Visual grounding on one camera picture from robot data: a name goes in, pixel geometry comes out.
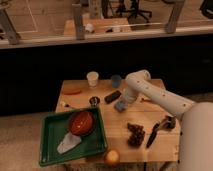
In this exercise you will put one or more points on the blue sponge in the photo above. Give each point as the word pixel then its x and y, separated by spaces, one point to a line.
pixel 120 106

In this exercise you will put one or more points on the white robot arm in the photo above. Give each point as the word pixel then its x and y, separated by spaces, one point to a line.
pixel 196 120

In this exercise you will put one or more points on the blue plastic cup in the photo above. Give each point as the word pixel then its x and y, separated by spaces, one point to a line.
pixel 116 81

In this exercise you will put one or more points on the black rectangular block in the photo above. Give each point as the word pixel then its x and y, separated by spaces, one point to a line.
pixel 113 96

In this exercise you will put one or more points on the white paper cup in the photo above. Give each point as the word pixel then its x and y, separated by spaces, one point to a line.
pixel 92 78

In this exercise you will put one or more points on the small dark metal cup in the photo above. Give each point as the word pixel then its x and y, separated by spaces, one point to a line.
pixel 94 101

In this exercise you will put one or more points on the orange carrot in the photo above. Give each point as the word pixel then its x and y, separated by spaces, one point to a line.
pixel 71 91

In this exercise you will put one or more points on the red bowl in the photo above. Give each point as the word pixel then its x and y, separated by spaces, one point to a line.
pixel 81 123

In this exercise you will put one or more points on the small white spoon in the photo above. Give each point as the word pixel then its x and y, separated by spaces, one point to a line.
pixel 68 106

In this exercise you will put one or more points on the bunch of dark grapes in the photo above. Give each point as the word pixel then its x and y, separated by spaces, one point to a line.
pixel 137 135

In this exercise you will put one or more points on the background wooden table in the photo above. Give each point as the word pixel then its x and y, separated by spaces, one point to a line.
pixel 98 26

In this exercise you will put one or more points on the white crumpled cloth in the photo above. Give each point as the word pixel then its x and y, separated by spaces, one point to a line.
pixel 69 142

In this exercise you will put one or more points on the green plastic tray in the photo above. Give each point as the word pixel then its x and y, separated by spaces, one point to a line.
pixel 55 127

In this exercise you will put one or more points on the yellow apple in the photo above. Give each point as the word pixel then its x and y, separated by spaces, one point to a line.
pixel 112 157

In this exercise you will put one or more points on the dark metal clip object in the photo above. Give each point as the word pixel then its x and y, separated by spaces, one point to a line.
pixel 170 123

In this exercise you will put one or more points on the black office chair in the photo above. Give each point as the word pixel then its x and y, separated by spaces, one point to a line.
pixel 134 10

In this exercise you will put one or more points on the black handled knife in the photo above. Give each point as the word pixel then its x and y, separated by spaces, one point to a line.
pixel 153 135

